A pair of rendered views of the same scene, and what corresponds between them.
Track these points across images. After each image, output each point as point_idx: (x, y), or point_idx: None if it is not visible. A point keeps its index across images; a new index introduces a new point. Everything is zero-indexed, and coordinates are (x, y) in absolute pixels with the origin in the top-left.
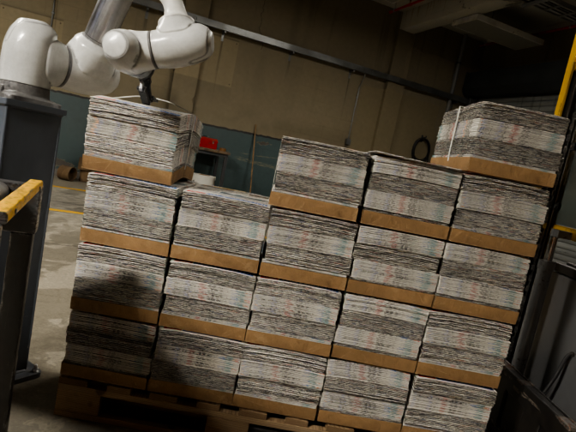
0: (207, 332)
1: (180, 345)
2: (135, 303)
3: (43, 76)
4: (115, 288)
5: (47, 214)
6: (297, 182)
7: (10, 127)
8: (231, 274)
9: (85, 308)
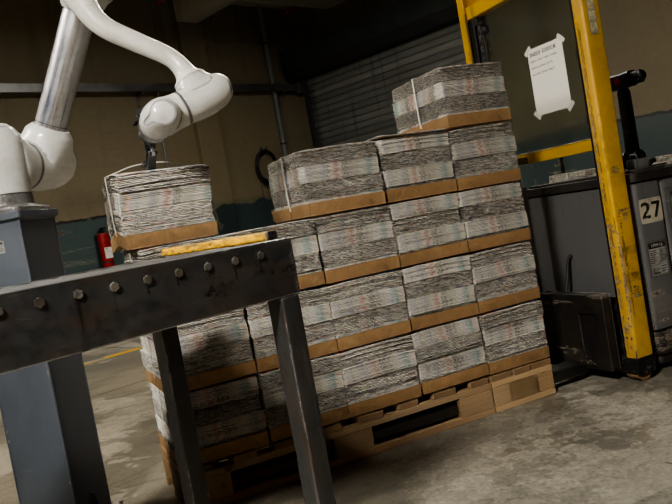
0: None
1: None
2: (230, 361)
3: (28, 179)
4: (205, 355)
5: None
6: (327, 187)
7: (27, 241)
8: (305, 294)
9: None
